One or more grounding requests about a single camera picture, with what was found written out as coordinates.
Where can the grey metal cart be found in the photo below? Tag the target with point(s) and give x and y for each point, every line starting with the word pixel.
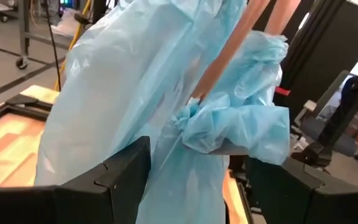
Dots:
pixel 23 34

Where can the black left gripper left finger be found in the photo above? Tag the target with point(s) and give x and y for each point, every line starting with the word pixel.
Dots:
pixel 73 202

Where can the white printed label sheet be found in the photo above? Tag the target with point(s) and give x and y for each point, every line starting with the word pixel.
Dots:
pixel 332 107

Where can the blue plastic trash bag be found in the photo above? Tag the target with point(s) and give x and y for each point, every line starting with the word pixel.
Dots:
pixel 120 77

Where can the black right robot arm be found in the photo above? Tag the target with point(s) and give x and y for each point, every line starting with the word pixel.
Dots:
pixel 331 133

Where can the black partition panels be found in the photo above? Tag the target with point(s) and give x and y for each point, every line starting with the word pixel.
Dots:
pixel 322 46

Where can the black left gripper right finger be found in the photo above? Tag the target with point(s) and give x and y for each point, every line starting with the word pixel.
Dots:
pixel 306 202

